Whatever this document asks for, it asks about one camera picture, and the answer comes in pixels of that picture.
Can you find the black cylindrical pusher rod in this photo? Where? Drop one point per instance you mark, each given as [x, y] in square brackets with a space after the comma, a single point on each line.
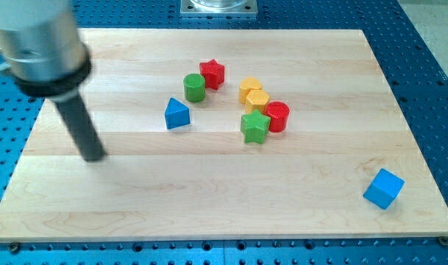
[80, 126]

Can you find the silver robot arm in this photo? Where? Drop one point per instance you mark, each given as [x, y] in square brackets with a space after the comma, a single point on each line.
[44, 54]

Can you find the blue triangle block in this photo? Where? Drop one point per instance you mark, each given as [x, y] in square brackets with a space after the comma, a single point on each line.
[176, 114]

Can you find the red star block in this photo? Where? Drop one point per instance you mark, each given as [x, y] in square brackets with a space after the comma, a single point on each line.
[213, 72]

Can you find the green star block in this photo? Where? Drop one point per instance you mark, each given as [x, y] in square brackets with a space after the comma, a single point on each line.
[254, 127]

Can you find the green cylinder block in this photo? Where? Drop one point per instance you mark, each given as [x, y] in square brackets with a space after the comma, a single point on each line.
[194, 87]

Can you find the wooden board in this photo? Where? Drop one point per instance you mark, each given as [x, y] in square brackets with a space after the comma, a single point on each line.
[201, 180]

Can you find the yellow heart block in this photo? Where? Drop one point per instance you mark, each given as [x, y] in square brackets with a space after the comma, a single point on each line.
[248, 84]

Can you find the yellow hexagon block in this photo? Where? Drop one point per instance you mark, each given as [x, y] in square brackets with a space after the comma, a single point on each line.
[256, 100]

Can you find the red cylinder block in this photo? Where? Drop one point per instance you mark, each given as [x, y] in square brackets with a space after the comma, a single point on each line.
[278, 112]

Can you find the blue cube block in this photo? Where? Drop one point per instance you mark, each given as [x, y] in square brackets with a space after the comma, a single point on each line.
[384, 189]

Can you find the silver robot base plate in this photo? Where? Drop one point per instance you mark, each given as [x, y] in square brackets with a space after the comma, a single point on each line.
[201, 7]

